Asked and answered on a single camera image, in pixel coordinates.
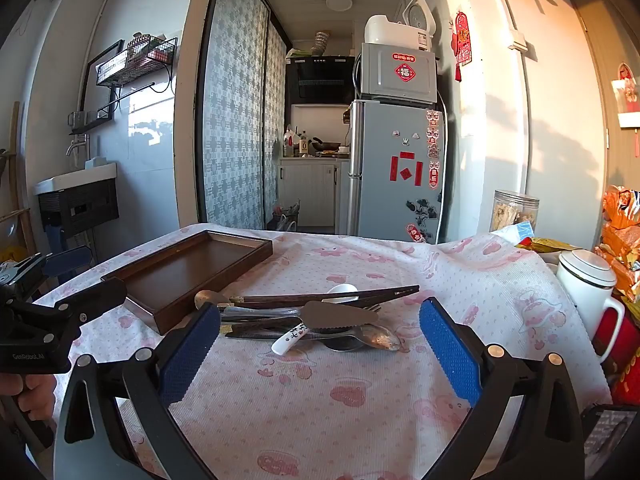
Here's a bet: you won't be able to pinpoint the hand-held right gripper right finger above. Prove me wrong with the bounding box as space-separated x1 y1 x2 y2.
419 296 586 480

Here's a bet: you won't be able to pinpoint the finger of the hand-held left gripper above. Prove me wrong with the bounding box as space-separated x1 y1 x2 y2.
0 246 96 288
52 277 127 328

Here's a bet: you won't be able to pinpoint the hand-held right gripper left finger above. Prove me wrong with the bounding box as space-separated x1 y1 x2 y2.
52 302 222 480

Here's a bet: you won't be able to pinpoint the metal spoon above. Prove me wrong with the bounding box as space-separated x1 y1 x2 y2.
345 323 402 352
194 290 236 312
320 336 367 354

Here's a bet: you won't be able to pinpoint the dark wooden tray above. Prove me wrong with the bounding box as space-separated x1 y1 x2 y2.
101 230 274 336

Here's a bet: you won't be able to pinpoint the white ceramic spoon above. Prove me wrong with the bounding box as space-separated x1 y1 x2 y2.
271 284 360 356

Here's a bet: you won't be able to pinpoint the person's left hand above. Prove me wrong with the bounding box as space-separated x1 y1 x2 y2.
0 374 58 421

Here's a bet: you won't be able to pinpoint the white sink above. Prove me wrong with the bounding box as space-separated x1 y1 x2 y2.
34 162 118 197

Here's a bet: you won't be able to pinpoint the metal faucet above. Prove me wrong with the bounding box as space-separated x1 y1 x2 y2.
66 132 92 158

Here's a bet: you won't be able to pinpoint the pink printed tablecloth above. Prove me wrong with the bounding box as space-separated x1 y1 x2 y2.
32 227 613 480

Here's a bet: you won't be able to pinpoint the blue white packet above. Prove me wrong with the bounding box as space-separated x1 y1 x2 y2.
492 222 537 247

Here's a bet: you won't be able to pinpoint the yellow snack packet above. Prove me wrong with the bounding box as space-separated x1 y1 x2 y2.
515 236 582 254

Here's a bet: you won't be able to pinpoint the white lidded mug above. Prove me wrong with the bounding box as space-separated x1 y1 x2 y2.
556 249 626 358

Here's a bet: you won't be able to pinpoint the clear plastic jar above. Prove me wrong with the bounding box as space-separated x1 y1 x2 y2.
490 190 541 234

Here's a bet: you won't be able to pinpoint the plastic bags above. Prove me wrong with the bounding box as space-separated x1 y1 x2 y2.
266 199 302 233

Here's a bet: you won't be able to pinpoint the grey refrigerator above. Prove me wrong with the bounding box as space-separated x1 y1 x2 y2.
347 100 448 245

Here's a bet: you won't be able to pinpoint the white kitchen cabinet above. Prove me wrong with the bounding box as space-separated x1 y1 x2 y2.
277 157 351 228

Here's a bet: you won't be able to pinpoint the orange snack packets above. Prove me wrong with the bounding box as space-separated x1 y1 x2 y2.
595 185 640 303

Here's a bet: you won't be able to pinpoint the patterned sliding door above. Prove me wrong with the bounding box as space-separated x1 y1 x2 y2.
196 0 272 231
264 15 289 216

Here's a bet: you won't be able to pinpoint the grey microwave oven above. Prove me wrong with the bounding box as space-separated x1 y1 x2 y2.
356 42 439 107

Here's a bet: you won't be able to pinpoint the black range hood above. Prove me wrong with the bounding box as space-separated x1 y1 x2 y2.
285 55 357 106

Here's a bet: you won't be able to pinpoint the red hanging decoration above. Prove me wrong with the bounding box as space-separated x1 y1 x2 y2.
449 10 474 82

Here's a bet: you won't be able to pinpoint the white rice cooker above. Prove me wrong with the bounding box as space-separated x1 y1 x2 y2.
364 0 436 53

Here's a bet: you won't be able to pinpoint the black wire wall shelf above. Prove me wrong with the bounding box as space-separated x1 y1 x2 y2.
70 34 179 136

